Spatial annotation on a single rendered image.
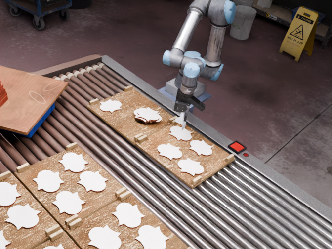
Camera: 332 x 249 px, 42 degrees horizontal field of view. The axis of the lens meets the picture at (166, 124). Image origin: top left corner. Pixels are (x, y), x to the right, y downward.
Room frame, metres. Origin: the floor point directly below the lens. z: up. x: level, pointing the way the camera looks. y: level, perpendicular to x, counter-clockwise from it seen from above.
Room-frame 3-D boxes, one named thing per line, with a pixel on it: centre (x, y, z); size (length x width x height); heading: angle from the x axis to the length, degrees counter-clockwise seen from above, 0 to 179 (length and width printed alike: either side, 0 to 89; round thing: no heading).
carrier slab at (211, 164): (1.78, -0.12, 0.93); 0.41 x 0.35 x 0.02; 52
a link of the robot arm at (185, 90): (1.91, -0.08, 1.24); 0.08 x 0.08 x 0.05
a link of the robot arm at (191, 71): (1.92, -0.08, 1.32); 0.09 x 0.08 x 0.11; 165
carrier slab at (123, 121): (2.03, 0.20, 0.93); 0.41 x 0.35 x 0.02; 51
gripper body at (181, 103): (1.92, -0.07, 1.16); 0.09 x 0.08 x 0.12; 88
